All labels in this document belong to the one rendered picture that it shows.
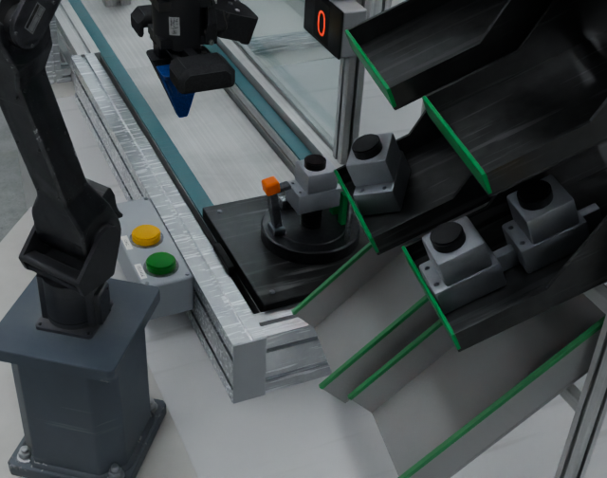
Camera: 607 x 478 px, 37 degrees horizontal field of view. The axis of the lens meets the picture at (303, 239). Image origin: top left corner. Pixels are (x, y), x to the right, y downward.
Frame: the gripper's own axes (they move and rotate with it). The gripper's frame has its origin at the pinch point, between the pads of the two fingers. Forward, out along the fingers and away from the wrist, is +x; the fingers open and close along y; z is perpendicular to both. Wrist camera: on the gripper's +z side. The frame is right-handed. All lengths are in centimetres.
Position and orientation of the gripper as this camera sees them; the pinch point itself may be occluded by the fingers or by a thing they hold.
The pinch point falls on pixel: (181, 88)
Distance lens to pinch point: 104.9
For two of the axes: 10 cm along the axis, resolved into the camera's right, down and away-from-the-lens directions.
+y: -4.1, -5.5, 7.3
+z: 9.1, -2.0, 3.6
